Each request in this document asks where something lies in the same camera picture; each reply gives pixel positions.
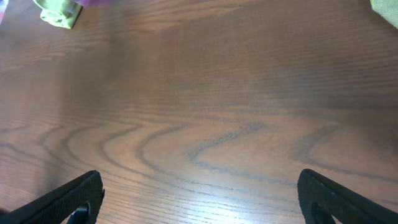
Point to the purple cloth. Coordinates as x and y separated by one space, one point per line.
88 3

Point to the folded green cloth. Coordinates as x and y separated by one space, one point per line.
59 13

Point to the crumpled green cloth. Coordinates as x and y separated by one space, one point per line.
388 9

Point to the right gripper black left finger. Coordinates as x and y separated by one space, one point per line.
79 201

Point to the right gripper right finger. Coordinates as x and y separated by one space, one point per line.
324 201

